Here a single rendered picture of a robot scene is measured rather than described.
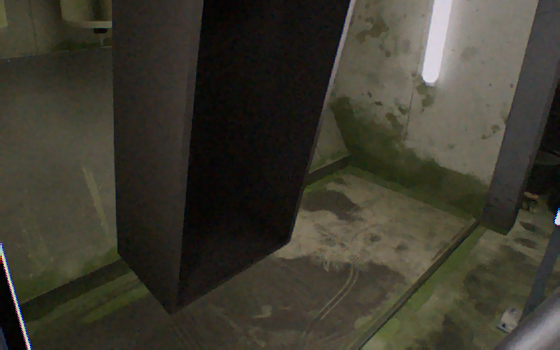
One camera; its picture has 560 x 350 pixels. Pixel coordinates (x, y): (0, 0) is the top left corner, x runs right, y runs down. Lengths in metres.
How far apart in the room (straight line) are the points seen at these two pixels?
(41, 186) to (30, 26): 0.78
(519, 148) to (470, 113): 0.36
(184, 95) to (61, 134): 1.40
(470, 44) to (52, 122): 2.43
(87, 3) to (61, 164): 0.78
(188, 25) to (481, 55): 2.22
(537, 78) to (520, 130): 0.32
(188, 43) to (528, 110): 2.28
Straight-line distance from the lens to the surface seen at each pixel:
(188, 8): 0.94
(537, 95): 2.84
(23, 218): 2.22
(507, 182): 3.02
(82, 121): 2.38
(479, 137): 2.99
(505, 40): 2.85
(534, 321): 0.58
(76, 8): 2.17
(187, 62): 0.97
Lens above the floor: 1.52
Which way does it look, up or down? 23 degrees down
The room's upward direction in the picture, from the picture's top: 3 degrees clockwise
